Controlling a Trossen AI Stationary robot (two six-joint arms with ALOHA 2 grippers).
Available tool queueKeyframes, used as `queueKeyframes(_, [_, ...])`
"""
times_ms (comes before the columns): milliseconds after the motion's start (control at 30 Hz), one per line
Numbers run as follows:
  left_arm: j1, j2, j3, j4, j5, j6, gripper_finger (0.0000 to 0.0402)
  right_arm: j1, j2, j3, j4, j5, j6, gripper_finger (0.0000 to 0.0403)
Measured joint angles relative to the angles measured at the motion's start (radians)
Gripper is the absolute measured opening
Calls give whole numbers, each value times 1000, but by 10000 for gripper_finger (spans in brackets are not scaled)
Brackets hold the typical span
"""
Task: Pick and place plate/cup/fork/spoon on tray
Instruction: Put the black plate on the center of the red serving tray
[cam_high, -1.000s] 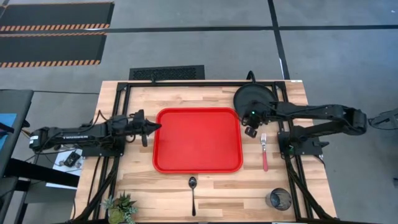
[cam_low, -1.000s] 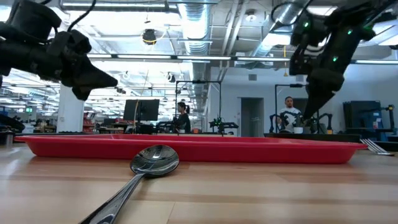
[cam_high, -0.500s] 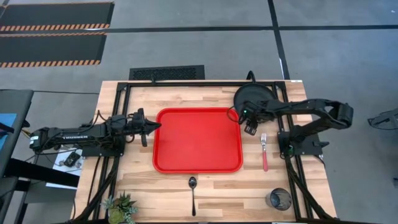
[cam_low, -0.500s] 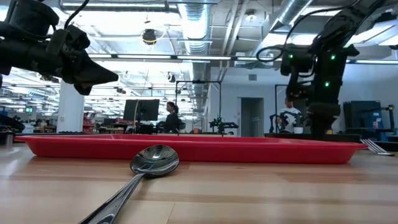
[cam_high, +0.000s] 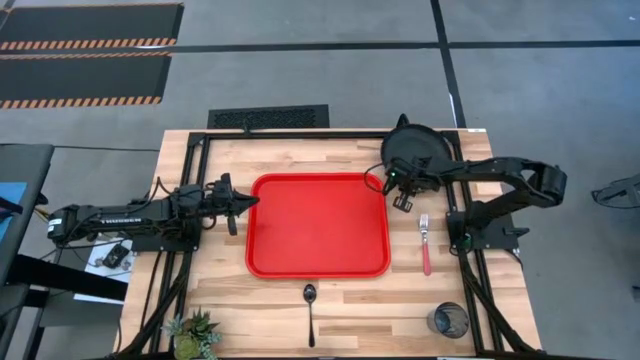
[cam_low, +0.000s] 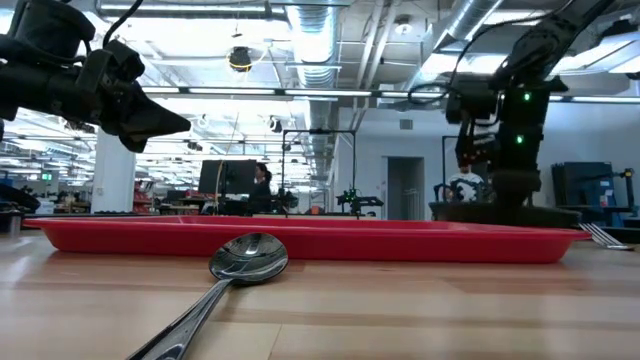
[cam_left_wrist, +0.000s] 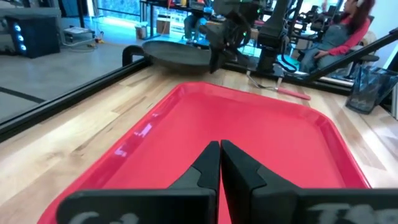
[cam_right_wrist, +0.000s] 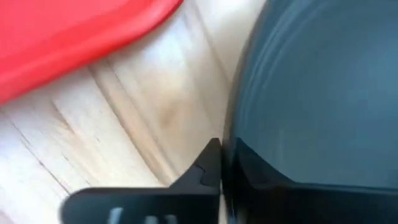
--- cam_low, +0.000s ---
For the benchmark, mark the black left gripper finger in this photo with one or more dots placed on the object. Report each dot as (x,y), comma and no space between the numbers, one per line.
(150,102)
(150,129)

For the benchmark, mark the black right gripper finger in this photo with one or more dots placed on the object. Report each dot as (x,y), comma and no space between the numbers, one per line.
(504,189)
(525,189)

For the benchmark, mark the shiny metal spoon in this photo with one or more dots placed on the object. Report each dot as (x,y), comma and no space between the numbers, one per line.
(247,257)

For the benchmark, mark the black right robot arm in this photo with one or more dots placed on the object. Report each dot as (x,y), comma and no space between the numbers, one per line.
(540,45)

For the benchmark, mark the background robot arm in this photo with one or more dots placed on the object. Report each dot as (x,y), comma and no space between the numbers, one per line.
(357,200)
(289,200)

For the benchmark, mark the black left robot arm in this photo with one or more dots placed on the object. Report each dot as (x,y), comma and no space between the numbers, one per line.
(30,90)

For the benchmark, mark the red plastic tray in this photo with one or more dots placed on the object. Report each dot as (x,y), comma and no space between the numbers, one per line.
(350,245)

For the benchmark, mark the person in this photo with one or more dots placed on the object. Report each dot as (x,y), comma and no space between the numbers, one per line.
(261,192)
(465,186)

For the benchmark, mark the white structural column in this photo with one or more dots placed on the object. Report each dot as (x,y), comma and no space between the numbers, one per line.
(113,175)

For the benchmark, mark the black computer monitor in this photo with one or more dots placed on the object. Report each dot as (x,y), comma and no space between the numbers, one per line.
(235,176)

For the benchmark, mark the grey door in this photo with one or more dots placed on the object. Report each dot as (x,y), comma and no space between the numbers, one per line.
(406,187)

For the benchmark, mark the black ceiling-hung device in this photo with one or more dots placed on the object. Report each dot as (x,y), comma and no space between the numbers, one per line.
(240,59)

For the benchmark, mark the linear ceiling light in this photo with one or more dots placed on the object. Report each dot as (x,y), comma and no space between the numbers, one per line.
(325,93)

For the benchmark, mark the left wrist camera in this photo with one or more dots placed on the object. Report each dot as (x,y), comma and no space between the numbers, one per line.
(112,62)

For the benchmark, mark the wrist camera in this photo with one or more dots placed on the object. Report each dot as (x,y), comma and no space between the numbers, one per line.
(475,100)
(112,62)

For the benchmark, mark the black rig frame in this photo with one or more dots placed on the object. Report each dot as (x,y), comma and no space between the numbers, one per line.
(443,165)
(320,131)

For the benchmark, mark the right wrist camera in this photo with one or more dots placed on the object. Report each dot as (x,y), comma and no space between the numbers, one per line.
(475,100)

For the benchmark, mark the silver ventilation duct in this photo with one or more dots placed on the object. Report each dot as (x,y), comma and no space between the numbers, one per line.
(315,50)

